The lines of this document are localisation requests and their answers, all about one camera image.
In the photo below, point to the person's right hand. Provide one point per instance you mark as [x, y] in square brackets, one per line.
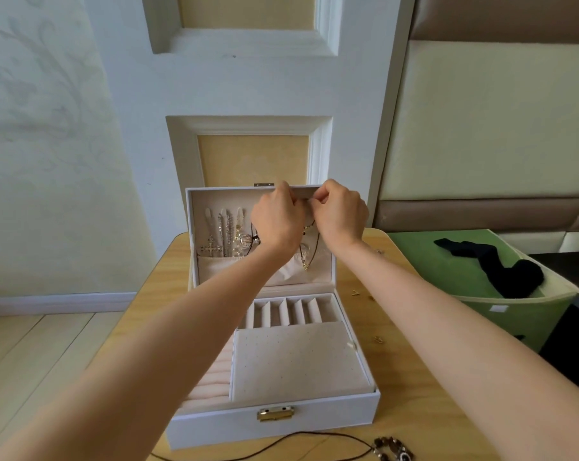
[342, 218]

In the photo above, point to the person's right forearm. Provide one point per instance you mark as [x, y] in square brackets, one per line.
[472, 360]

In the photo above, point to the person's left hand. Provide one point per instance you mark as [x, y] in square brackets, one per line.
[280, 223]

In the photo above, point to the person's left forearm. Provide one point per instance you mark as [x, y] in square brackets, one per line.
[145, 379]

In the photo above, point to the black low cabinet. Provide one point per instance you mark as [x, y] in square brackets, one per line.
[573, 321]

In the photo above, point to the white jewelry box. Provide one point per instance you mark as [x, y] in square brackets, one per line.
[299, 360]

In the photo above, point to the beige padded wall panel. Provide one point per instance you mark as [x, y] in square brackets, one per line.
[491, 110]

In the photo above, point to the black cloth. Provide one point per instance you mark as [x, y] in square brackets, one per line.
[505, 273]

